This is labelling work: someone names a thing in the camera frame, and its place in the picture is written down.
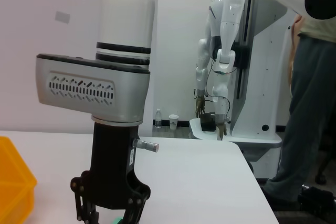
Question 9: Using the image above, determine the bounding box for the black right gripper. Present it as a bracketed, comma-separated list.
[70, 123, 152, 224]

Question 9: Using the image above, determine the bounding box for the bare person forearm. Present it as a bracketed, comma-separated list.
[288, 15, 303, 88]

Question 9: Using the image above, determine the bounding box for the small clear plastic bottle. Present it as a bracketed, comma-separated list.
[154, 108, 162, 129]

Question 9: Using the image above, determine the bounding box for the yellow plastic bin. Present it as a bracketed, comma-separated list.
[0, 136, 38, 223]

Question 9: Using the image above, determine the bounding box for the white paper coffee cup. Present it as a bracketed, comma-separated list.
[169, 114, 180, 130]

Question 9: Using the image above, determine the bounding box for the small black box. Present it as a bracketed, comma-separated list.
[200, 112, 218, 132]

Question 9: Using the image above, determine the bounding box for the white humanoid robot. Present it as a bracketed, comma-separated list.
[193, 0, 240, 141]
[189, 0, 299, 151]

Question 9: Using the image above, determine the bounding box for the person in grey trousers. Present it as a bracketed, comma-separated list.
[262, 14, 336, 205]

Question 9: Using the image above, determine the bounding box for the white wall plate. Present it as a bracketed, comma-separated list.
[55, 11, 71, 24]

